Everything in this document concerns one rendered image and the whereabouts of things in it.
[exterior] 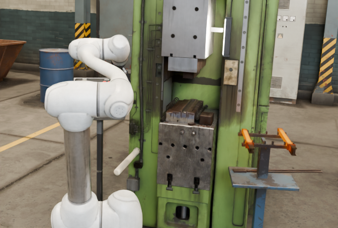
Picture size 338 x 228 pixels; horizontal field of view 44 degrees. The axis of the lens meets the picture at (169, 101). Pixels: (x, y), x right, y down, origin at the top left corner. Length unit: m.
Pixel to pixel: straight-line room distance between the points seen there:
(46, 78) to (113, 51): 5.39
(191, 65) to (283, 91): 5.48
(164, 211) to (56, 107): 1.74
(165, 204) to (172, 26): 1.25
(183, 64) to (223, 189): 0.98
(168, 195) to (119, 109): 1.62
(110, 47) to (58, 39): 8.36
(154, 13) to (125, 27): 6.56
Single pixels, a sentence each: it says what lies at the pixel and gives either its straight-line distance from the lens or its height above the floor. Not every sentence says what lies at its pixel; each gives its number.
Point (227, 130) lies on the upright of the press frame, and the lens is 3.05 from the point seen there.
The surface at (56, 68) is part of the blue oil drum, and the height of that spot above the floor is 0.60.
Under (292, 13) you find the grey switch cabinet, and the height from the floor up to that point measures 1.66.
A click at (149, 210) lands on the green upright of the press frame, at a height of 0.15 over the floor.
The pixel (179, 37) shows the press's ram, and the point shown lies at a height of 1.50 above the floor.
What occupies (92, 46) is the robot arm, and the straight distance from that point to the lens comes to 2.05.
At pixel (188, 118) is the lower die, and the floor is 0.95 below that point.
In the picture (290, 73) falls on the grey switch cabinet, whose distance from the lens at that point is 8.16.
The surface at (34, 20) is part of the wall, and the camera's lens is 10.73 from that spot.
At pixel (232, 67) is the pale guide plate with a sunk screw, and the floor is 1.31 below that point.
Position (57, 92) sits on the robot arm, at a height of 1.38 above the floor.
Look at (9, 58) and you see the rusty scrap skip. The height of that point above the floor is 0.52.
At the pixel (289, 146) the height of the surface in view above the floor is 0.93.
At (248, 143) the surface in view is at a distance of 2.50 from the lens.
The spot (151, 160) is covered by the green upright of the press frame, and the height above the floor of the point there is 0.56.
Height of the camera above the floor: 1.70
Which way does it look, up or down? 13 degrees down
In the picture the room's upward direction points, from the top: 2 degrees clockwise
